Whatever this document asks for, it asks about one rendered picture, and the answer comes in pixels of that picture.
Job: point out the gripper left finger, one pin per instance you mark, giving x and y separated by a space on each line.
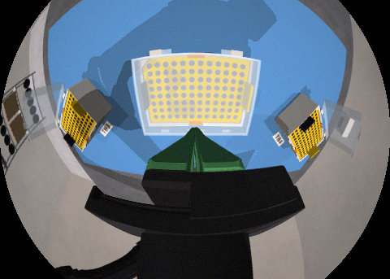
178 156

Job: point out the blue bench mat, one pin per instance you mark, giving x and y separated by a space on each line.
97 39

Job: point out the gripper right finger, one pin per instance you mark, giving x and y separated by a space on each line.
211 157

